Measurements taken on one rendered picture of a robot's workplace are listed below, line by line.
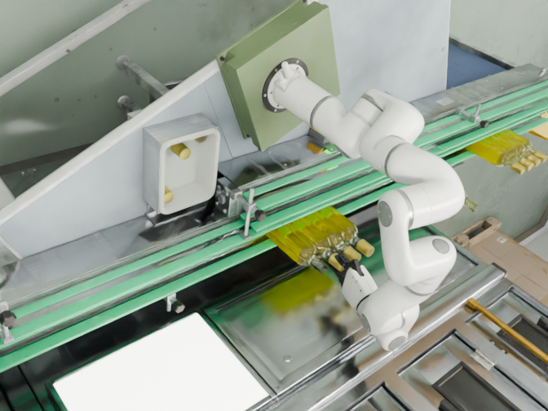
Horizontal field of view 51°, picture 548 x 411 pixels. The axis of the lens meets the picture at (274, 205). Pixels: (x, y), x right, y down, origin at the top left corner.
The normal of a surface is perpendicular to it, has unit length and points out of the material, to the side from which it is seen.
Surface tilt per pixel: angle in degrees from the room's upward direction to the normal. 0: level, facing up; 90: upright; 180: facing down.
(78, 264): 90
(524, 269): 81
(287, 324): 90
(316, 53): 1
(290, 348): 90
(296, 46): 1
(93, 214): 0
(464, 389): 90
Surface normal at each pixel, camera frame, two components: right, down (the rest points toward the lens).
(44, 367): 0.14, -0.79
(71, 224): 0.63, 0.54
